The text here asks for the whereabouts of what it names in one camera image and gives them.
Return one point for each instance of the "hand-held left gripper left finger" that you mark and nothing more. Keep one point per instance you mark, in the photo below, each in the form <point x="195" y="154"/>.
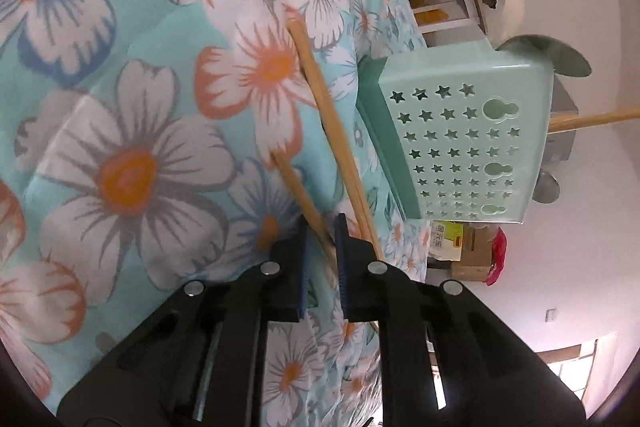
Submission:
<point x="302" y="267"/>

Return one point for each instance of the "brown cardboard box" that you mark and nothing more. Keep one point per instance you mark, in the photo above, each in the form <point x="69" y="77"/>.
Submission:
<point x="472" y="257"/>

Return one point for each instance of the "bright window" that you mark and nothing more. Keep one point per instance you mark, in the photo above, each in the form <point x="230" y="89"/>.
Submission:
<point x="570" y="369"/>

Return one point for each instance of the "lowest wooden chopstick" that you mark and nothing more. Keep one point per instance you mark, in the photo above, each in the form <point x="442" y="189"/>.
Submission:
<point x="325" y="107"/>

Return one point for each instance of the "mint green utensil holder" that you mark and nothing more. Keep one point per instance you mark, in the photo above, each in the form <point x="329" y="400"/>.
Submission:
<point x="450" y="157"/>

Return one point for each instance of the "red bag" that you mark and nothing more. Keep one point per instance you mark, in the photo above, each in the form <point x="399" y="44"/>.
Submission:
<point x="498" y="252"/>

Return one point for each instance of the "yellow label box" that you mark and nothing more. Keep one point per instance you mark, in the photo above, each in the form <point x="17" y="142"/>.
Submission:
<point x="446" y="241"/>

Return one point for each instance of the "light wooden chopstick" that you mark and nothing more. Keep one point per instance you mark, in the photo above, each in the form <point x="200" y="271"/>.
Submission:
<point x="300" y="192"/>
<point x="595" y="119"/>

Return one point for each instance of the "white round stool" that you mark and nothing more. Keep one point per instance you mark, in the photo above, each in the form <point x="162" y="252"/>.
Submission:
<point x="510" y="12"/>

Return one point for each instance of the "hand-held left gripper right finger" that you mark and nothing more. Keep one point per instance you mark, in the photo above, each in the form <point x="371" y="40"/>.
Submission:
<point x="342" y="267"/>

